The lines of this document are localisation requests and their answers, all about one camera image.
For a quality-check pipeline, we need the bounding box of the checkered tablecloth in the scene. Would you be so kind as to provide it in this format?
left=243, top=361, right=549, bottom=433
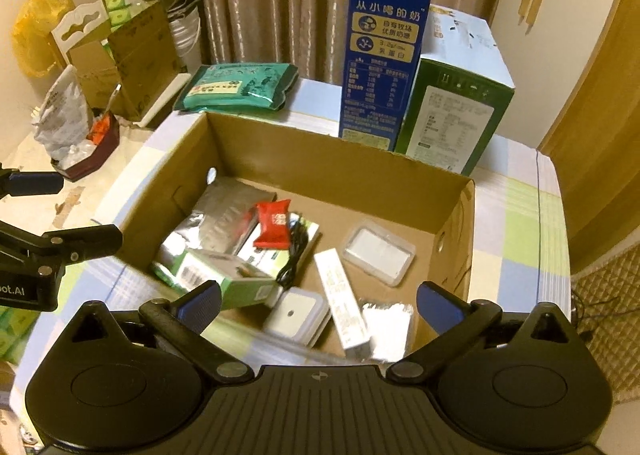
left=8, top=77, right=574, bottom=405

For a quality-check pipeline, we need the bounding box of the small white square box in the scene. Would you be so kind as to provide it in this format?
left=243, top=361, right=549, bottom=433
left=262, top=287, right=331, bottom=348

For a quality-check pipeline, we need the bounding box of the green tea packet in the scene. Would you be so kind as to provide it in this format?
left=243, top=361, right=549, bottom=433
left=174, top=62, right=298, bottom=113

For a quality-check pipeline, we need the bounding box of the blue milk carton box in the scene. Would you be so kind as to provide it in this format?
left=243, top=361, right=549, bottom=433
left=338, top=0, right=431, bottom=151

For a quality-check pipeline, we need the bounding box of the long white box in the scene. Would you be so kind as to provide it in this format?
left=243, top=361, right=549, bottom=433
left=314, top=248, right=371, bottom=360

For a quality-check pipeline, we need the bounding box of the black cable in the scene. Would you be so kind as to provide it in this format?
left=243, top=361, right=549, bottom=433
left=274, top=211, right=310, bottom=292

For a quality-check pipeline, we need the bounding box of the green tissue pack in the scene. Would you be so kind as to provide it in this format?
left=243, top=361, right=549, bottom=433
left=0, top=307, right=39, bottom=361

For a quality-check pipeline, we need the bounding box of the red snack packet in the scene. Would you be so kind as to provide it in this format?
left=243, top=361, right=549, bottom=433
left=253, top=200, right=291, bottom=250

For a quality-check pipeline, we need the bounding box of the silver foil bag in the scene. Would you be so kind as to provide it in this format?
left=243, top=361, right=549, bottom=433
left=151, top=177, right=277, bottom=285

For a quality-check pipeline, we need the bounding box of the green white carton box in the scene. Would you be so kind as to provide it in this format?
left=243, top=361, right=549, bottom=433
left=395, top=4, right=515, bottom=176

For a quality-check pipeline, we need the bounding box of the small silver foil packet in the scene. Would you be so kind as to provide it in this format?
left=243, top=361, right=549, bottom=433
left=361, top=302, right=413, bottom=363

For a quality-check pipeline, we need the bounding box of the wooden door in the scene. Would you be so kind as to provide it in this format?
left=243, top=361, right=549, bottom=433
left=541, top=0, right=639, bottom=273

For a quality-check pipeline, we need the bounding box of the white crumpled plastic bag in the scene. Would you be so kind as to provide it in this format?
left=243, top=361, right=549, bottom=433
left=32, top=65, right=93, bottom=162

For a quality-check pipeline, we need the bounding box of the yellow plastic bag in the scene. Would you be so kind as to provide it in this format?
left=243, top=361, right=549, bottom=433
left=11, top=0, right=75, bottom=78

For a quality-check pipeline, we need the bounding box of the brown cardboard carton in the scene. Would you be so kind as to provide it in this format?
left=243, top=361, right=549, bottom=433
left=68, top=1, right=180, bottom=122

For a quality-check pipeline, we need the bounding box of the clear plastic case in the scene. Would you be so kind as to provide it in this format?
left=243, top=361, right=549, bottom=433
left=342, top=220, right=416, bottom=287

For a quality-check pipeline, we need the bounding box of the dark red tray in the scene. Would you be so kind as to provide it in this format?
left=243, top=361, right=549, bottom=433
left=51, top=112, right=119, bottom=182

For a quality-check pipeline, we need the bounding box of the white green medicine box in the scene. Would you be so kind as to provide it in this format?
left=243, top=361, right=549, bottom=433
left=236, top=212, right=320, bottom=277

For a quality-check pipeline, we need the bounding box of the quilted chair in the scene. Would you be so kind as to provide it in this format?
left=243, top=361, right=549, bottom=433
left=572, top=245, right=640, bottom=404

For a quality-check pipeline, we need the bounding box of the open cardboard box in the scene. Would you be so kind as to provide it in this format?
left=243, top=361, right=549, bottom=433
left=106, top=110, right=476, bottom=363

